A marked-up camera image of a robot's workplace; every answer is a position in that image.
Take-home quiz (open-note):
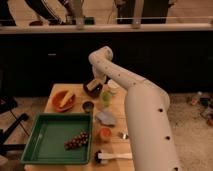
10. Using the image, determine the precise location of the purple bowl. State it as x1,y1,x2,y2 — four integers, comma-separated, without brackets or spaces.
83,79,103,98

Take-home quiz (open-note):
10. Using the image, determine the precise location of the orange bowl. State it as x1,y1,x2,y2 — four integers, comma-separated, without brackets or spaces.
52,90,75,112

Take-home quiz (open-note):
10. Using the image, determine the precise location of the purple grape bunch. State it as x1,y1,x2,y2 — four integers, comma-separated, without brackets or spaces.
64,132,89,150

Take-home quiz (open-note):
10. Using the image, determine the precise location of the yellow banana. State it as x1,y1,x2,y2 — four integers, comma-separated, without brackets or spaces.
60,90,74,108

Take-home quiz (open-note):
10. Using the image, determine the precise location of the white black dish brush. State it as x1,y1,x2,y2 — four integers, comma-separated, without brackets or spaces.
94,150,132,164

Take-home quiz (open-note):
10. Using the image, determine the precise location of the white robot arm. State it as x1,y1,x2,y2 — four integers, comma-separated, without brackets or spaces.
88,46,183,171

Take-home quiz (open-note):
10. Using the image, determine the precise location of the small grey cup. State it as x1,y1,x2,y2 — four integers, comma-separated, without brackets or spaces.
82,101,94,113

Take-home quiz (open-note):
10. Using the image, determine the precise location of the green plastic tray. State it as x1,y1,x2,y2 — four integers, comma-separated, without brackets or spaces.
21,113,93,165

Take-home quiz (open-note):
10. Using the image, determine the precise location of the orange peach fruit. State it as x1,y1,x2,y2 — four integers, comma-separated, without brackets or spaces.
98,127,112,142

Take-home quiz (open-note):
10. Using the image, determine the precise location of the green plastic cup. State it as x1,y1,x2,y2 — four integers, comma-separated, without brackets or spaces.
101,91,111,107

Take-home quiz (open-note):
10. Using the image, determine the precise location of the silver fork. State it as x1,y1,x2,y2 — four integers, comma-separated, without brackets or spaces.
118,132,129,140

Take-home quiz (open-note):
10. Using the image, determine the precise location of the grey blue cloth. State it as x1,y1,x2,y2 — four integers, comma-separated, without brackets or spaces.
95,110,117,126

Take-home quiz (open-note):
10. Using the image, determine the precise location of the black office chair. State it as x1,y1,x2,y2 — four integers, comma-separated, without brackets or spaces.
0,68,30,158

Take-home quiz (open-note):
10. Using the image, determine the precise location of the cream whiteboard eraser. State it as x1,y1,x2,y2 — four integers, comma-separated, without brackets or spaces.
86,78,101,91

